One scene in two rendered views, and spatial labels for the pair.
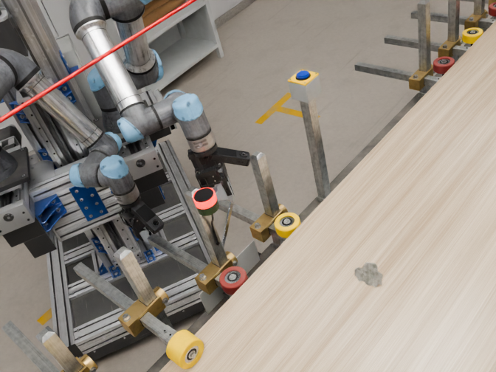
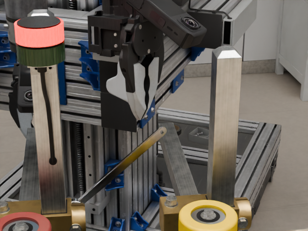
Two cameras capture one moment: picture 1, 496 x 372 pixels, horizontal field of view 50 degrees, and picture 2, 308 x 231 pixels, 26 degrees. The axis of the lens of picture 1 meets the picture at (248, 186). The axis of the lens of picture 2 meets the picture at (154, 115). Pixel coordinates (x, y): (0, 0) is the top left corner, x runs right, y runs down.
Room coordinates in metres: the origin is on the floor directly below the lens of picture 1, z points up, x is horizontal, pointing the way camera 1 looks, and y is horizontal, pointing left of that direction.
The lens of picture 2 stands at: (0.48, -0.40, 1.40)
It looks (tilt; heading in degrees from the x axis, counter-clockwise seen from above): 24 degrees down; 30
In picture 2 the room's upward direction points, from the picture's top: straight up
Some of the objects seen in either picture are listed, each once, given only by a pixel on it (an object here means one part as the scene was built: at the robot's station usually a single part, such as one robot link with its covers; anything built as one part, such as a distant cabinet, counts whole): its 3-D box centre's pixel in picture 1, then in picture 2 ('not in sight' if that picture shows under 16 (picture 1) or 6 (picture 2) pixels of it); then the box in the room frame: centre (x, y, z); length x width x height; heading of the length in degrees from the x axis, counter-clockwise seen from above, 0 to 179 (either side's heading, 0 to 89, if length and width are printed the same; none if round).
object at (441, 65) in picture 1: (443, 72); not in sight; (1.78, -0.88, 0.85); 0.08 x 0.08 x 0.11
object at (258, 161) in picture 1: (271, 210); (220, 198); (1.28, -0.05, 0.87); 0.04 x 0.04 x 0.48; 37
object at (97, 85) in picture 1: (108, 83); not in sight; (1.82, 0.38, 1.21); 0.13 x 0.12 x 0.14; 105
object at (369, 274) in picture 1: (368, 272); not in sight; (0.90, -0.24, 0.91); 0.09 x 0.07 x 0.02; 4
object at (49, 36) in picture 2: (204, 198); (39, 31); (1.10, 0.12, 1.16); 0.06 x 0.06 x 0.02
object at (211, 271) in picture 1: (218, 271); (40, 223); (1.12, 0.16, 0.85); 0.14 x 0.06 x 0.05; 127
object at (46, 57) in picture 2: (207, 204); (41, 50); (1.10, 0.12, 1.13); 0.06 x 0.06 x 0.02
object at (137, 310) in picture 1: (145, 310); not in sight; (0.97, 0.36, 0.95); 0.14 x 0.06 x 0.05; 127
